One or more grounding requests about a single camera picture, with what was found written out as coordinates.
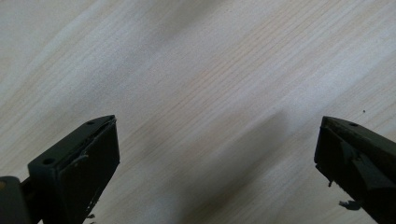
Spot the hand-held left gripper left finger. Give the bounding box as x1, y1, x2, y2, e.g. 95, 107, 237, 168
27, 114, 120, 224

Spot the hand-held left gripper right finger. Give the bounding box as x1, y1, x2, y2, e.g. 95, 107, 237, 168
313, 116, 396, 224

